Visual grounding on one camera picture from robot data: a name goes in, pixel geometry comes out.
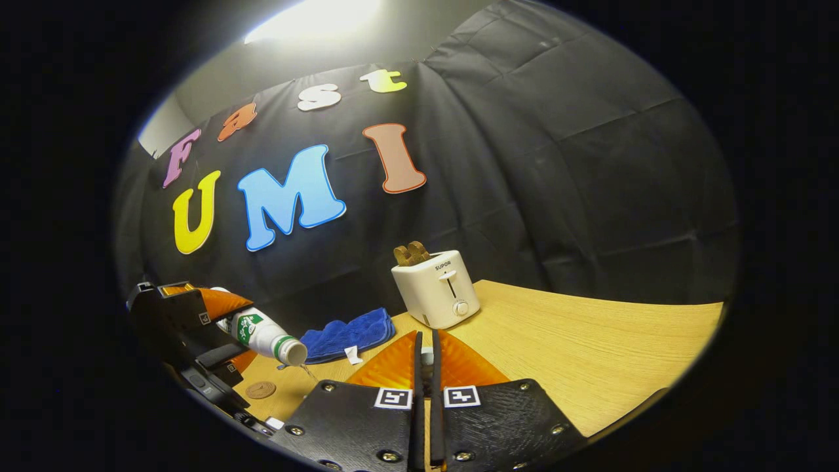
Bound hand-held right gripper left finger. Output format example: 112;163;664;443
270;331;425;471

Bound clear plastic water bottle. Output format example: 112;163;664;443
211;287;308;366

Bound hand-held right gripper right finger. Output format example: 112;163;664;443
429;329;587;471

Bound black backdrop cloth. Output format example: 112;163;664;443
113;0;740;342

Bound white toaster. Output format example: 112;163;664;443
391;250;481;330

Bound blue folded cloth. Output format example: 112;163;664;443
300;307;397;366

